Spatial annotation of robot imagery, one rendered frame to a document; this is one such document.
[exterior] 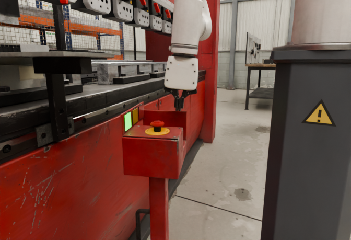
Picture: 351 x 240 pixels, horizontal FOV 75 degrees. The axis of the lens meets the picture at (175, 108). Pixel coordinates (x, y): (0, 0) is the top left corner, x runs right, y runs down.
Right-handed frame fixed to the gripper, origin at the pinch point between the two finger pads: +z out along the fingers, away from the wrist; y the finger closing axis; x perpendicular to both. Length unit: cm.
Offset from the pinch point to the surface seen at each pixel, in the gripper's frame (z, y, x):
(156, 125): 4.3, -4.4, -11.7
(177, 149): 9.1, 2.5, -15.1
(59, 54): -13.3, -20.8, -29.7
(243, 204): 81, 41, 75
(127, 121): 4.2, -12.8, -12.2
